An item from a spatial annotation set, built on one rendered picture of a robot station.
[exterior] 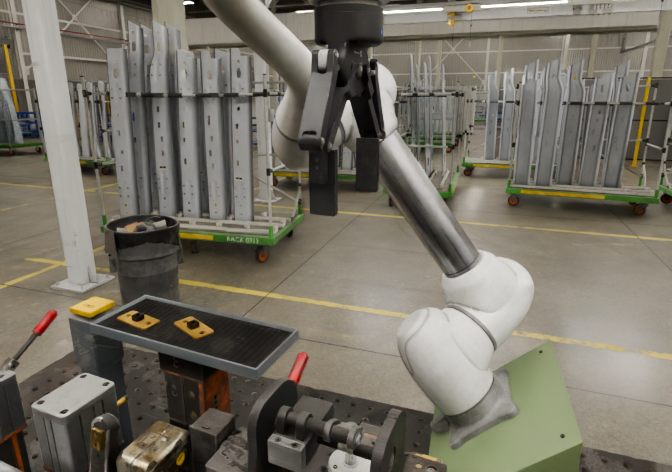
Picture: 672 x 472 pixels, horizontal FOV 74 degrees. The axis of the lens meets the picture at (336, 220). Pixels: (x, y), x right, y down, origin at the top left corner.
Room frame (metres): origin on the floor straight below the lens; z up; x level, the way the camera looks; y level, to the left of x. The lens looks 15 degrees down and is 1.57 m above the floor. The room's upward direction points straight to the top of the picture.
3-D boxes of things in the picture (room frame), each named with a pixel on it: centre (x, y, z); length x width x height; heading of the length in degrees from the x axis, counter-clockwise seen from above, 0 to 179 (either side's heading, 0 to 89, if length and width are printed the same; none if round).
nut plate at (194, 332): (0.75, 0.26, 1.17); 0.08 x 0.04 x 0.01; 46
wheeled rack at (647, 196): (6.59, -3.55, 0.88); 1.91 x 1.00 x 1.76; 68
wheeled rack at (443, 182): (7.20, -1.44, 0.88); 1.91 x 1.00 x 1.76; 162
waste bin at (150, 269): (3.03, 1.36, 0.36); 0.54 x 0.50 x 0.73; 161
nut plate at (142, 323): (0.78, 0.38, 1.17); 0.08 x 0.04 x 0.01; 59
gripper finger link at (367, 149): (0.59, -0.04, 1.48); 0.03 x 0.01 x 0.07; 66
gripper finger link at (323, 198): (0.47, 0.01, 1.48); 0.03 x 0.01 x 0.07; 66
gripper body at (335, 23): (0.53, -0.01, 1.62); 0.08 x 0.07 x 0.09; 156
